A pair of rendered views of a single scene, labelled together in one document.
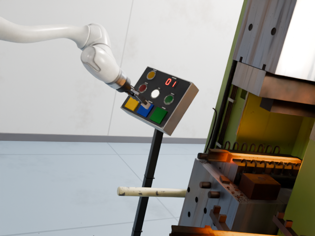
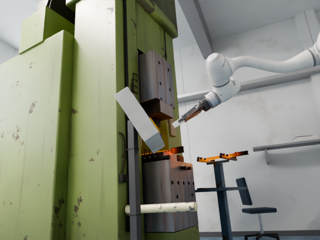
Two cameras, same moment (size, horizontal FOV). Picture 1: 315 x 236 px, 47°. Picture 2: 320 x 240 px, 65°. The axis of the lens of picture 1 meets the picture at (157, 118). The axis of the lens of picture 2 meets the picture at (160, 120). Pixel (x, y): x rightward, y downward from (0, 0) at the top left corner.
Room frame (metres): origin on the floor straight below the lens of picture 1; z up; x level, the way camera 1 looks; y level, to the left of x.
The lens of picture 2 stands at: (2.58, 1.09, 0.67)
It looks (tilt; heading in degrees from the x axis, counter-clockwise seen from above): 17 degrees up; 232
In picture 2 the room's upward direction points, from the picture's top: 4 degrees counter-clockwise
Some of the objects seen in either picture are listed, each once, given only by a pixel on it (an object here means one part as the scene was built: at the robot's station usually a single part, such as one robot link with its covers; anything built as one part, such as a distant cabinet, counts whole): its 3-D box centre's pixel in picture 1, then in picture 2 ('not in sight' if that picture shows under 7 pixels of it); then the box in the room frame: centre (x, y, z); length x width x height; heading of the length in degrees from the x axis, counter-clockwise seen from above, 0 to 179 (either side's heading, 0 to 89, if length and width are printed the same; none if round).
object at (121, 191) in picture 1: (159, 192); (159, 208); (1.70, -0.09, 0.62); 0.44 x 0.05 x 0.05; 112
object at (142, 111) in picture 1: (145, 109); not in sight; (1.81, 0.07, 1.01); 0.07 x 0.05 x 0.07; 47
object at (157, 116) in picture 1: (159, 115); not in sight; (1.74, 0.00, 1.01); 0.07 x 0.05 x 0.07; 47
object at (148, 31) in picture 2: not in sight; (130, 44); (1.51, -0.66, 2.06); 0.44 x 0.41 x 0.47; 112
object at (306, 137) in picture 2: not in sight; (304, 139); (-1.53, -0.59, 1.40); 0.33 x 0.32 x 0.08; 122
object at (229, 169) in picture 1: (265, 165); (146, 159); (1.49, -0.50, 0.96); 0.42 x 0.20 x 0.09; 112
